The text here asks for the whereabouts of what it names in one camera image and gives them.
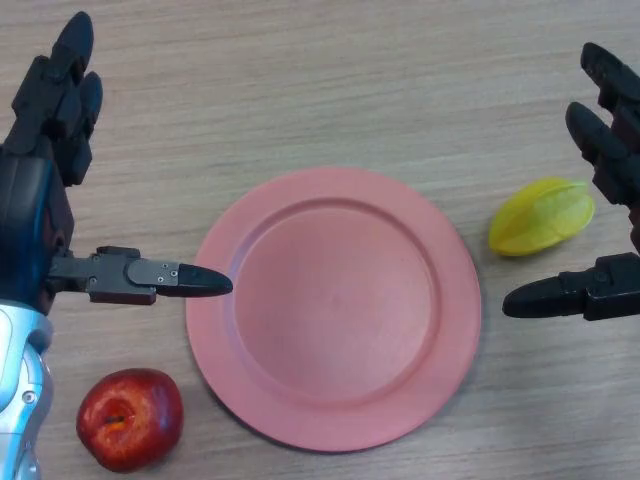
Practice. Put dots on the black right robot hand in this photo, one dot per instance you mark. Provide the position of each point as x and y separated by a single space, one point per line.
607 150

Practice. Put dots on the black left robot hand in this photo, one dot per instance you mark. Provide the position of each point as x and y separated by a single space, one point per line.
30 200

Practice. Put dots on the yellow starfruit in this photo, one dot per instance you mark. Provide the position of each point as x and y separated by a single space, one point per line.
542 217

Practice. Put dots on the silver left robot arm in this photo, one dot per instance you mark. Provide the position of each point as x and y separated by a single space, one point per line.
17 390

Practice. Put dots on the pink round plate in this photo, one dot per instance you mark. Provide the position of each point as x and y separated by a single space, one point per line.
333 310

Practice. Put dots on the red apple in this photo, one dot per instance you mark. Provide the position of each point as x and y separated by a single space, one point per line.
129 420

